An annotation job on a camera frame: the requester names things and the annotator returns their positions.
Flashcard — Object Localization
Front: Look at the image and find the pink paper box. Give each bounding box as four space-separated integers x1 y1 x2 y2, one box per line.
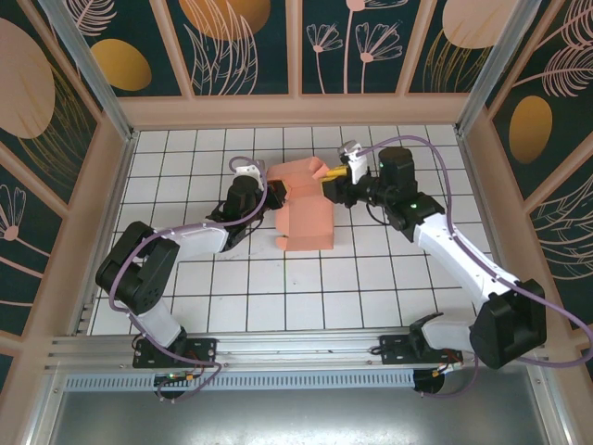
267 157 335 254

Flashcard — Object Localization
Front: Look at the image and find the black base plate right arm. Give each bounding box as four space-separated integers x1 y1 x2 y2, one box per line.
378 334 464 367

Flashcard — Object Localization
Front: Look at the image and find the black base plate left arm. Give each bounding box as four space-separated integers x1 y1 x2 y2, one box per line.
132 337 219 370

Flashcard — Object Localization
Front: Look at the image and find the grey metal sheet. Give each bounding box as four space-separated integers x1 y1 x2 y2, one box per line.
32 365 569 445

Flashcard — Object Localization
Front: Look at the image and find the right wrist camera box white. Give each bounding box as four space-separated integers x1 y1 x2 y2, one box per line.
336 141 371 185

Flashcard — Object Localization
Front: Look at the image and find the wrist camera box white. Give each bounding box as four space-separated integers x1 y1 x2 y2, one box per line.
336 141 371 185
231 159 269 190

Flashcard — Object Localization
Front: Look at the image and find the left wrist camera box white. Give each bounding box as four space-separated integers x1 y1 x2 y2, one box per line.
231 159 269 190

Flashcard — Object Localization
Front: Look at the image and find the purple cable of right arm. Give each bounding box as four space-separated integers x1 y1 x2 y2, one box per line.
359 134 593 400

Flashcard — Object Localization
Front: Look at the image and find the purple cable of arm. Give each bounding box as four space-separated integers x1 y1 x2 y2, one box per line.
108 156 270 404
359 134 593 400

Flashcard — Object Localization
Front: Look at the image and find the aluminium corner post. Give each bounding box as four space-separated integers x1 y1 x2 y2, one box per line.
39 0 140 143
453 0 534 136

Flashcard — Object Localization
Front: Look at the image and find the aluminium mounting rail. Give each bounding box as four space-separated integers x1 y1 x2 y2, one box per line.
44 329 552 373

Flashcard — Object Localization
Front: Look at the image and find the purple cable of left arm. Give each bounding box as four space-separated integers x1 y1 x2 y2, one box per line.
108 156 270 404

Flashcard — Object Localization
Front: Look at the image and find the slotted grey cable duct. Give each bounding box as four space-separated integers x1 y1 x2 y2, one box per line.
64 370 418 391

